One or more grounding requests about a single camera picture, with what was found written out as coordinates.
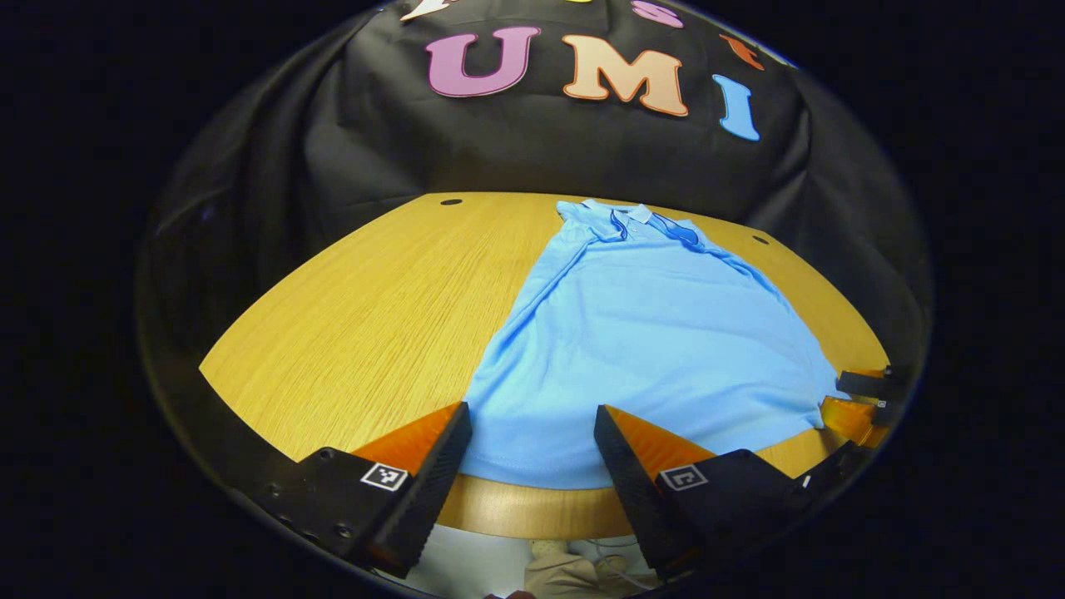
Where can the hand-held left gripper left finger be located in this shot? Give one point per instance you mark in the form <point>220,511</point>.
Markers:
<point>433,482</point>

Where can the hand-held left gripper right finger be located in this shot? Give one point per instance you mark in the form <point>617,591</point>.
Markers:
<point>632,482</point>

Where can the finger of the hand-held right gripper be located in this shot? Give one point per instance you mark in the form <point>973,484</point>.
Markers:
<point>853,420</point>
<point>865,383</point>

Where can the light blue polo T-shirt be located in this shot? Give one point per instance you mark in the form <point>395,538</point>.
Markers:
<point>649,349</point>

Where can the person's beige trousers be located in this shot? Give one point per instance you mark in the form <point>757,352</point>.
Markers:
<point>574,576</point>

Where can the black backdrop cloth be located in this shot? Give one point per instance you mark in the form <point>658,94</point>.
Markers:
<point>333,150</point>

